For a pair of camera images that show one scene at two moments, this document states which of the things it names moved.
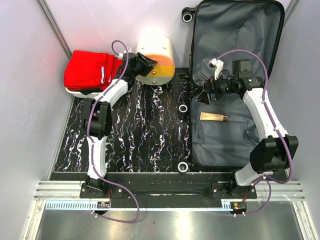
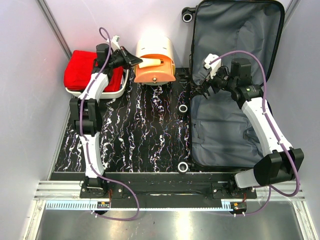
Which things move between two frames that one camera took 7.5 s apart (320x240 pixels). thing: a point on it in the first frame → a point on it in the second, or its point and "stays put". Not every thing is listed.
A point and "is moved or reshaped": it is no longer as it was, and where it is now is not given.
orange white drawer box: [160, 48] stays put
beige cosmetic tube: [204, 116] is moved or reshaped
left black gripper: [147, 64] → [129, 59]
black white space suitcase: [223, 134] stays put
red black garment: [90, 72] stays put
